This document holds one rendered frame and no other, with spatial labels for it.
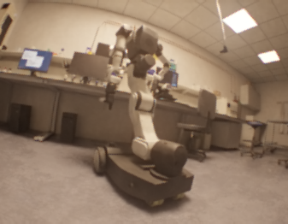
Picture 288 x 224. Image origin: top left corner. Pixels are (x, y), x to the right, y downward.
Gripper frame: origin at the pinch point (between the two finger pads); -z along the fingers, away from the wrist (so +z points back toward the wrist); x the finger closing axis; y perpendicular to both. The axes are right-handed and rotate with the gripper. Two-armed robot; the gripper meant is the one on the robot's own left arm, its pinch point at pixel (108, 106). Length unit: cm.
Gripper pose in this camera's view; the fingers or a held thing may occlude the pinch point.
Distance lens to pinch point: 113.7
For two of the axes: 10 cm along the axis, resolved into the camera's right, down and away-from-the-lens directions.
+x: -6.0, 0.0, 8.0
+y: -7.9, -1.7, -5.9
